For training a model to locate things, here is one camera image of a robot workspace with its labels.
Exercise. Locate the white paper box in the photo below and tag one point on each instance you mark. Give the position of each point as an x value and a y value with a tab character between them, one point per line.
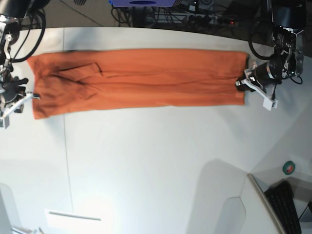
75	222

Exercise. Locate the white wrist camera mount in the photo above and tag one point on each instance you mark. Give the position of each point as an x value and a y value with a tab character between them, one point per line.
260	90
15	106

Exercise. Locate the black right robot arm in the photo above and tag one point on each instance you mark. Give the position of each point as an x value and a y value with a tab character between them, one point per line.
12	13

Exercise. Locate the orange t-shirt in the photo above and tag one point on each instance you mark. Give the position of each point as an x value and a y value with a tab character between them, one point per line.
78	81

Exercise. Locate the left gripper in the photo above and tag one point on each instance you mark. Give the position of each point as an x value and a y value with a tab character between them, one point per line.
286	62

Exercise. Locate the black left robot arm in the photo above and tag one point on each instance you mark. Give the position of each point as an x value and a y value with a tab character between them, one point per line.
288	20

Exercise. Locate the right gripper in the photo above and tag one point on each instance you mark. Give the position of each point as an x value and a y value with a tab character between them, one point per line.
11	88

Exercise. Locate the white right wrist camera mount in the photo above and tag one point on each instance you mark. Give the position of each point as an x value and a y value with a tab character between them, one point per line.
15	106

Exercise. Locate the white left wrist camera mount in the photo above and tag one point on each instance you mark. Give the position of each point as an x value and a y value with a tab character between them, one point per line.
260	90

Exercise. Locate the blue bin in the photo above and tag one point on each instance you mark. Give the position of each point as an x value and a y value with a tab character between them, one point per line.
141	3

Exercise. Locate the black keyboard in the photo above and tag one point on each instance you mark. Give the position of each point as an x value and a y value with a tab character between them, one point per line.
281	200

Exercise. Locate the green tape roll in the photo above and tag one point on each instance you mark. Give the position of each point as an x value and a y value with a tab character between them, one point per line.
288	168

